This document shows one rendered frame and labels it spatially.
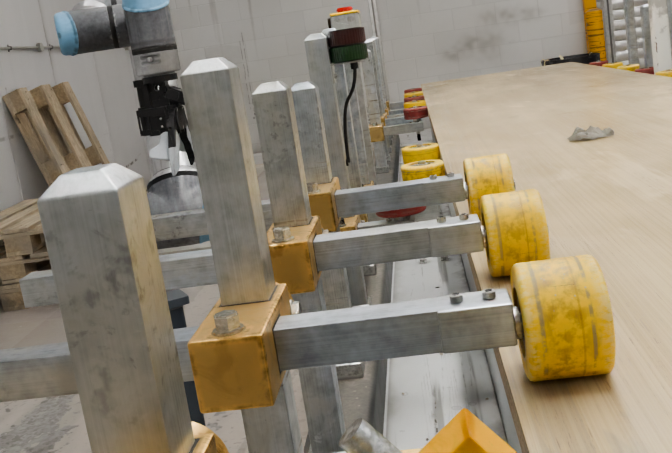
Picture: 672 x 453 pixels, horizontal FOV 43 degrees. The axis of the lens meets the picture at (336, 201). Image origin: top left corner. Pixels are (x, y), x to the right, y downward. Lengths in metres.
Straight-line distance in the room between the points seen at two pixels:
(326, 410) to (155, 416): 0.55
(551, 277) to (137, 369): 0.29
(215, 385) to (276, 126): 0.35
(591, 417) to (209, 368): 0.24
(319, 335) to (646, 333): 0.25
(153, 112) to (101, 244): 1.38
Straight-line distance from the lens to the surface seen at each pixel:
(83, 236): 0.36
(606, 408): 0.56
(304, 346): 0.58
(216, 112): 0.59
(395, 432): 1.19
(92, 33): 1.84
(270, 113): 0.84
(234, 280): 0.61
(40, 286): 0.90
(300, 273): 0.79
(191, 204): 2.10
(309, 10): 9.28
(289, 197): 0.85
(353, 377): 1.16
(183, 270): 0.85
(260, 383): 0.56
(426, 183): 1.05
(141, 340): 0.37
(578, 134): 1.64
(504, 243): 0.79
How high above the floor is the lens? 1.14
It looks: 10 degrees down
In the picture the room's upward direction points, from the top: 9 degrees counter-clockwise
